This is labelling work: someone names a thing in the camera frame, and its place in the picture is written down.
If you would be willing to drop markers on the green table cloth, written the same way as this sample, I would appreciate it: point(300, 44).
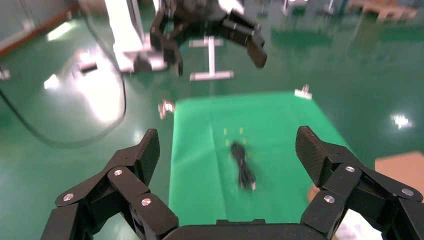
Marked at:
point(205, 165)

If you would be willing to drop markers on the brown cardboard box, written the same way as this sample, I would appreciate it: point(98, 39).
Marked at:
point(400, 169)

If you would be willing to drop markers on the wooden pallet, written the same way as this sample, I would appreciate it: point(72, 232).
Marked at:
point(384, 11)

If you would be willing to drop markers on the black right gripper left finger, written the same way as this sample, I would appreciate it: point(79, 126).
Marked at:
point(129, 185)

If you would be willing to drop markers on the white post stand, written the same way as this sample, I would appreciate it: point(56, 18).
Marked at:
point(126, 33)

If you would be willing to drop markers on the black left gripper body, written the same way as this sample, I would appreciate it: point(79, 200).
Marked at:
point(195, 10)

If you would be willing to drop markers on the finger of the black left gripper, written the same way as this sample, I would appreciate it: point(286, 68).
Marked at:
point(165, 43)
point(255, 43)

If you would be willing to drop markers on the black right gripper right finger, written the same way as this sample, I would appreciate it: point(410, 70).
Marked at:
point(344, 185)

